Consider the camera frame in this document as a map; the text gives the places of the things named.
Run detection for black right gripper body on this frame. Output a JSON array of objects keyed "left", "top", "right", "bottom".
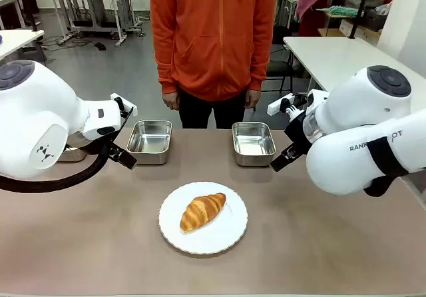
[{"left": 284, "top": 110, "right": 314, "bottom": 155}]

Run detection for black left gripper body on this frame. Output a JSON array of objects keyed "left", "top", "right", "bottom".
[{"left": 99, "top": 133, "right": 122, "bottom": 160}]

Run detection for golden brown croissant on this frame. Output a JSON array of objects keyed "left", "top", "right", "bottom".
[{"left": 180, "top": 192, "right": 227, "bottom": 234}]

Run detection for person's left forearm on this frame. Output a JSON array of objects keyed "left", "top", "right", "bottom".
[{"left": 248, "top": 27, "right": 277, "bottom": 93}]

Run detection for person's right forearm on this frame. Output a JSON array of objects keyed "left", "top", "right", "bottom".
[{"left": 150, "top": 27, "right": 180, "bottom": 95}]

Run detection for rectangular steel container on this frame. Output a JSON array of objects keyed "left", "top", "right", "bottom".
[
  {"left": 126, "top": 120, "right": 173, "bottom": 166},
  {"left": 231, "top": 121, "right": 277, "bottom": 168},
  {"left": 58, "top": 143, "right": 88, "bottom": 163}
]

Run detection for person's left hand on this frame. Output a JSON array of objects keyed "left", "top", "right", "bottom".
[{"left": 244, "top": 89, "right": 262, "bottom": 109}]

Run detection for person's right hand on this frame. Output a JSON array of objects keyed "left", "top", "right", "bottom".
[{"left": 162, "top": 90, "right": 180, "bottom": 111}]

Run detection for black office chair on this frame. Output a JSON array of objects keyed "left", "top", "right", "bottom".
[{"left": 266, "top": 25, "right": 296, "bottom": 93}]

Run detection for black trousers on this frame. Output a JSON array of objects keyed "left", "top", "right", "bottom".
[{"left": 178, "top": 89, "right": 247, "bottom": 130}]

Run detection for large white table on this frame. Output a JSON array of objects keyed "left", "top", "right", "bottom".
[{"left": 282, "top": 35, "right": 405, "bottom": 95}]

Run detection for white scalloped plate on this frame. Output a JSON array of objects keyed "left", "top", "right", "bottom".
[{"left": 158, "top": 181, "right": 249, "bottom": 255}]

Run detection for cardboard box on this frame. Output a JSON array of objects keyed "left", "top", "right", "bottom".
[{"left": 339, "top": 19, "right": 382, "bottom": 41}]

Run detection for orange zip hoodie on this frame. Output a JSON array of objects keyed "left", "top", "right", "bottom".
[{"left": 149, "top": 0, "right": 277, "bottom": 103}]

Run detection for teal fluffy cloth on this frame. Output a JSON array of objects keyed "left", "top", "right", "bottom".
[{"left": 316, "top": 5, "right": 354, "bottom": 19}]

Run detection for small white side table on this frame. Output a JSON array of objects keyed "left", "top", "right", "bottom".
[{"left": 0, "top": 29, "right": 45, "bottom": 61}]

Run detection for black stand pole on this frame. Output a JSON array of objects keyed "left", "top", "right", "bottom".
[
  {"left": 348, "top": 0, "right": 371, "bottom": 40},
  {"left": 20, "top": 0, "right": 38, "bottom": 32}
]

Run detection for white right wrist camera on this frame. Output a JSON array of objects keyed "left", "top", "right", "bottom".
[{"left": 267, "top": 93, "right": 304, "bottom": 121}]

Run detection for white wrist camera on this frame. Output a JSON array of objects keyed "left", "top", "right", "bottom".
[
  {"left": 267, "top": 93, "right": 304, "bottom": 121},
  {"left": 110, "top": 93, "right": 138, "bottom": 119}
]

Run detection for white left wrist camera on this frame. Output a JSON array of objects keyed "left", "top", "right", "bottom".
[{"left": 110, "top": 93, "right": 138, "bottom": 119}]

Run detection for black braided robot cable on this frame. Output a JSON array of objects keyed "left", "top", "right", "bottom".
[{"left": 0, "top": 105, "right": 134, "bottom": 194}]

